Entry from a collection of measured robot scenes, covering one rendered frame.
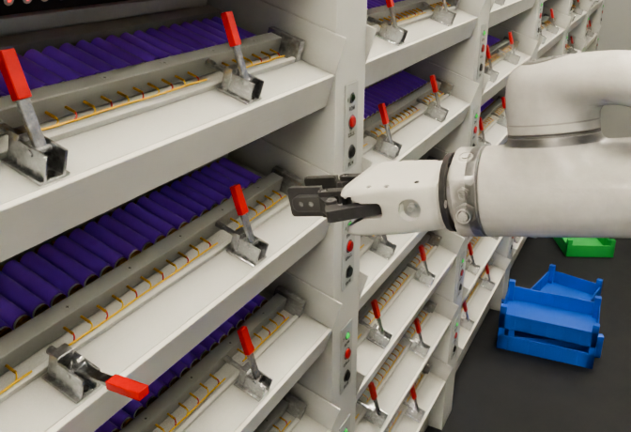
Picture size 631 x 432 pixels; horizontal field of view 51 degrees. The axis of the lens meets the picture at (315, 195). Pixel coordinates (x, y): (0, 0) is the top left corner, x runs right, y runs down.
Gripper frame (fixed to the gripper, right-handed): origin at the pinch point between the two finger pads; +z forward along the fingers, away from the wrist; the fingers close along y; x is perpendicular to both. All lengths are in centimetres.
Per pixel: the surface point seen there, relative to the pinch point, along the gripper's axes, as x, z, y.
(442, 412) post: -94, 26, 87
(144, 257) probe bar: -2.2, 14.5, -12.0
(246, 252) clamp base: -6.4, 10.0, -1.0
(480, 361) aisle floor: -101, 26, 124
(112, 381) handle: -5.9, 5.4, -27.1
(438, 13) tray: 13, 7, 69
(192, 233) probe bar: -2.5, 14.0, -4.7
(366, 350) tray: -44, 19, 39
